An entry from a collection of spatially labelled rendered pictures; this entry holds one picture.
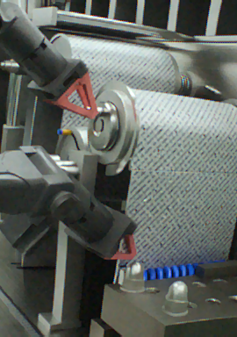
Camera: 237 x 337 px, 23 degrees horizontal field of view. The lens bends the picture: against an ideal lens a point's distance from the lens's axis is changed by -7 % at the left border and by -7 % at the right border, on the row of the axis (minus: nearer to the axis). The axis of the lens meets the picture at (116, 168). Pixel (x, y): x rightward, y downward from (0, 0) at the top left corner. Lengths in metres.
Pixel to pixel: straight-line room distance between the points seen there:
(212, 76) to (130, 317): 0.61
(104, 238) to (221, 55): 0.54
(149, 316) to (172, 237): 0.22
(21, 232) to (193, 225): 0.32
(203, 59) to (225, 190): 0.38
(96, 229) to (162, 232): 0.15
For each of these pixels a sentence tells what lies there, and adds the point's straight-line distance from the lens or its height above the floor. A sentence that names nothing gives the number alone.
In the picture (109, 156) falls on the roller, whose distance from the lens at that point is 0.91.
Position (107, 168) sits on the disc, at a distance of 0.93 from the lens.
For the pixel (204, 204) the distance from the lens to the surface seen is 0.97.
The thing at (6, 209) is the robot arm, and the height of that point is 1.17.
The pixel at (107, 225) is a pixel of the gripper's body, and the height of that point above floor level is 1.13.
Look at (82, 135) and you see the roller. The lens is 1.00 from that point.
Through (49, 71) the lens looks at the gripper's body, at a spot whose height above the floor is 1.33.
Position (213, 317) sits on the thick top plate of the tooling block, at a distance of 0.80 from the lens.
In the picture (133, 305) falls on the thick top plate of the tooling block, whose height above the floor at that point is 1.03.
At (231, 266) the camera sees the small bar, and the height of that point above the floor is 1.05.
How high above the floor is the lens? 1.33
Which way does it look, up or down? 9 degrees down
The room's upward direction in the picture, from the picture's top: 7 degrees clockwise
